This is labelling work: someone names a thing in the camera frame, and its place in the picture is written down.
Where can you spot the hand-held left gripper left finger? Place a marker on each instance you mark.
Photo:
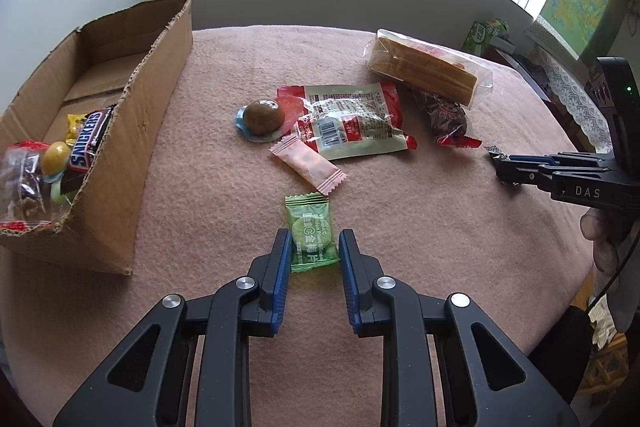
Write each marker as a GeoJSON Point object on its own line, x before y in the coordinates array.
{"type": "Point", "coordinates": [284, 277]}

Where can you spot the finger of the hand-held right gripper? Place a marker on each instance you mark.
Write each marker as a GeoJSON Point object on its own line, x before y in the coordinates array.
{"type": "Point", "coordinates": [575, 160]}
{"type": "Point", "coordinates": [520, 177]}

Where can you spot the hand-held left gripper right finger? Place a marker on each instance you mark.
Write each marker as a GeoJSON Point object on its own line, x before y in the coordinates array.
{"type": "Point", "coordinates": [348, 277]}

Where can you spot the small silver candy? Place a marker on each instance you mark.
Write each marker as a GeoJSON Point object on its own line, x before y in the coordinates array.
{"type": "Point", "coordinates": [494, 151]}

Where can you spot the green candy packet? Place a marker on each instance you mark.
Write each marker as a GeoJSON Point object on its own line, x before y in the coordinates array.
{"type": "Point", "coordinates": [312, 232]}

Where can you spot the brown cardboard box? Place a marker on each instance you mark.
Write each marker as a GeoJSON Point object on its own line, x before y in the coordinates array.
{"type": "Point", "coordinates": [150, 107]}

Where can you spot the green round candy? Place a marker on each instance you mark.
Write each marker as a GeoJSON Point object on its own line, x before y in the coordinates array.
{"type": "Point", "coordinates": [60, 192]}

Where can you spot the dark chocolate bar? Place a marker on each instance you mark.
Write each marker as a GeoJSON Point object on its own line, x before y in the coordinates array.
{"type": "Point", "coordinates": [87, 139]}

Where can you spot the yellow round candy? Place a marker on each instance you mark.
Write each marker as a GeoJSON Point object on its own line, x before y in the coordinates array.
{"type": "Point", "coordinates": [55, 157]}

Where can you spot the yellow candy packet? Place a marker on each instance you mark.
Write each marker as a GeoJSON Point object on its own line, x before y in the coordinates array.
{"type": "Point", "coordinates": [75, 124]}

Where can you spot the clear nut packet red ends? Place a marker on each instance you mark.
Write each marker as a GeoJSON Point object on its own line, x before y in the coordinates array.
{"type": "Point", "coordinates": [22, 192]}

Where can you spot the person's right hand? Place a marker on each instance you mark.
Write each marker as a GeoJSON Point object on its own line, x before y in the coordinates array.
{"type": "Point", "coordinates": [602, 252]}

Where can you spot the white lace cloth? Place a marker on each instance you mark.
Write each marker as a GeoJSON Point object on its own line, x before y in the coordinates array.
{"type": "Point", "coordinates": [570, 107]}

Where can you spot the dark red snack packet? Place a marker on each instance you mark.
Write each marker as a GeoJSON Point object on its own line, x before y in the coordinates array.
{"type": "Point", "coordinates": [445, 114]}

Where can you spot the dark wooden cabinet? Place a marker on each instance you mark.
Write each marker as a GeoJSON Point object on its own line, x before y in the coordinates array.
{"type": "Point", "coordinates": [520, 67]}

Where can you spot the pink candy packet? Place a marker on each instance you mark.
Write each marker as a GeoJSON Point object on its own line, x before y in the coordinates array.
{"type": "Point", "coordinates": [307, 164]}

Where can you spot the clear cracker packet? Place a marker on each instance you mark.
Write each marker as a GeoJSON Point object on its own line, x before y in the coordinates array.
{"type": "Point", "coordinates": [425, 67]}

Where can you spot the green printed box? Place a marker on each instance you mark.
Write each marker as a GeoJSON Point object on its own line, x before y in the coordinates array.
{"type": "Point", "coordinates": [480, 37]}

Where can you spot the red and white snack packet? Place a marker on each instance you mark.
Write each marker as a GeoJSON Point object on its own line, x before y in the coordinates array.
{"type": "Point", "coordinates": [350, 122]}

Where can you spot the brown egg packet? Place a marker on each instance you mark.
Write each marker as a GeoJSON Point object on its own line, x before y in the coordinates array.
{"type": "Point", "coordinates": [262, 117]}

